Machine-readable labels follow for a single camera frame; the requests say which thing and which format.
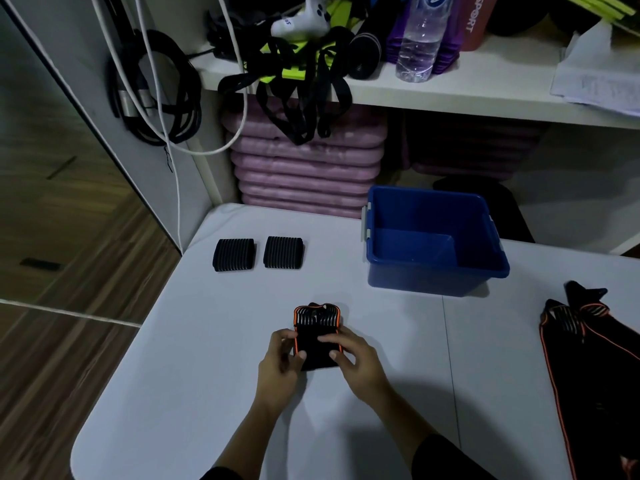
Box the black chair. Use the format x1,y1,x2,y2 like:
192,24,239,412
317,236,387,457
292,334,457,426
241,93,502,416
432,175,536,244

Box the thin white cable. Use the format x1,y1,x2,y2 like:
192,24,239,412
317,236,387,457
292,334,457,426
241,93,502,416
132,0,183,253

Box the thick white cable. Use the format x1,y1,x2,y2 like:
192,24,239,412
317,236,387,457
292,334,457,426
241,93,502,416
89,0,249,157

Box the black yellow suspension straps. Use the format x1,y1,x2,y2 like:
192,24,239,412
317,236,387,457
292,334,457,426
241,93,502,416
207,0,383,147

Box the black cylindrical roller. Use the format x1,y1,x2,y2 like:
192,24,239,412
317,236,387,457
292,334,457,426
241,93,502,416
347,0,401,81

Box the black striped strap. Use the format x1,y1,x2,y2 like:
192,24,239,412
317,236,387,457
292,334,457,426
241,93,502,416
212,238,257,273
263,236,305,270

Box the stack of pink mats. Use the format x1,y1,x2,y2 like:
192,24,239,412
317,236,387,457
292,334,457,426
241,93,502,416
221,94,389,219
405,114,546,181

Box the person's left forearm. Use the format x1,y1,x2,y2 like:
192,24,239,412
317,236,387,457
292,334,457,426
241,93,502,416
199,399,283,480

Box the orange-edged wrap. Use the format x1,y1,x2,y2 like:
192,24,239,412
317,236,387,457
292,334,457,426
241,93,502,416
292,302,346,372

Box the black coiled cable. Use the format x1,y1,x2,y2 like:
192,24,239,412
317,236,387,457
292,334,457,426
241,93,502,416
107,27,203,147

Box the white paper sheets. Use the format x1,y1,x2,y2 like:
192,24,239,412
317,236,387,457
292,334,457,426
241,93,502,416
549,19,640,118

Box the purple bottle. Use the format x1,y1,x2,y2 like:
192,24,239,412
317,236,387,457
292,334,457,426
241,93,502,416
383,0,463,75

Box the yellow orange agility ladder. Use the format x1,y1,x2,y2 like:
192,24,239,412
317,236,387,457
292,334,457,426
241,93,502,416
555,0,640,23

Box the pink sport bottle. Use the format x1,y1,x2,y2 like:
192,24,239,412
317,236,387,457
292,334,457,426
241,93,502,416
459,0,501,52

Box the clear plastic water bottle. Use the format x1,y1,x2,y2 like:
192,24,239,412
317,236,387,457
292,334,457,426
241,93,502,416
395,0,456,84

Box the person's right forearm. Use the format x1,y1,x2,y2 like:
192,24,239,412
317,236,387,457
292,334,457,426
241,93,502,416
372,389,501,480

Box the person's left hand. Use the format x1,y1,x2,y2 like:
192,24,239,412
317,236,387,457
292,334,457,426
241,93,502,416
255,328,307,413

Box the white handheld controller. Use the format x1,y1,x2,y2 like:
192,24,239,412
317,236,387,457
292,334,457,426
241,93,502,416
269,0,333,43

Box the pile of black orange straps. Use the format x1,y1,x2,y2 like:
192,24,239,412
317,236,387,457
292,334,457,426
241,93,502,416
539,280,640,480

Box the black round bag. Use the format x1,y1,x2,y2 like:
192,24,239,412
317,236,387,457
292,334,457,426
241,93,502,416
487,0,551,38

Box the blue plastic bin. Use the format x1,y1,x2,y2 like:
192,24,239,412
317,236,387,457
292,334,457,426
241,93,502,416
362,184,511,298

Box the white shelf unit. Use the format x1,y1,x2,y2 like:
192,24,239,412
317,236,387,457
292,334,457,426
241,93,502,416
0,0,640,255

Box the person's right hand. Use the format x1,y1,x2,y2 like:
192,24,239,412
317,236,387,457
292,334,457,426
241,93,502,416
317,324,392,408

